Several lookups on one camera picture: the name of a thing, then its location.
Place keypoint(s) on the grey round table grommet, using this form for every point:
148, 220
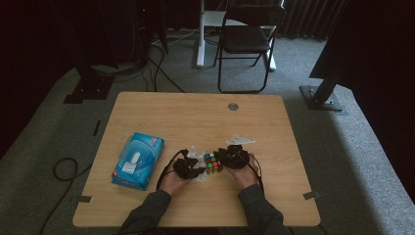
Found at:
233, 106

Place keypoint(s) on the multicoloured puzzle cube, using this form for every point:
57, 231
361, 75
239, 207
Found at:
212, 163

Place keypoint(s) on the black stand with grey base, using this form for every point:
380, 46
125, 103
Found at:
321, 98

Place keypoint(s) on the white wet wipe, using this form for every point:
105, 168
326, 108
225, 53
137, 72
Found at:
199, 176

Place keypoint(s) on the person's right hand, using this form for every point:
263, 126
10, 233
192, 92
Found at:
243, 176

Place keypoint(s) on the black stand with square base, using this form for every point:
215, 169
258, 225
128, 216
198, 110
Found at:
91, 88

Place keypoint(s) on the black folding chair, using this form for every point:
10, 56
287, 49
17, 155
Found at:
244, 39

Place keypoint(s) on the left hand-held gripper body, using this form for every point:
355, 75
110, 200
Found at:
186, 168

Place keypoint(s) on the black tape strip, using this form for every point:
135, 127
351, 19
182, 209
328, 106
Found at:
97, 128

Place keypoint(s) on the grey tape piece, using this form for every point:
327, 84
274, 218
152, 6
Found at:
311, 195

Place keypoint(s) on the person's left hand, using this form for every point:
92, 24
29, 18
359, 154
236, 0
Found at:
173, 184

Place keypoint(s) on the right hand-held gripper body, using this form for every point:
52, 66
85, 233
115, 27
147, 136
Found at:
236, 156

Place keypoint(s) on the blue wet wipes pack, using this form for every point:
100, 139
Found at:
138, 160

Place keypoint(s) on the dark curtain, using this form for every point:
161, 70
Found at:
310, 16

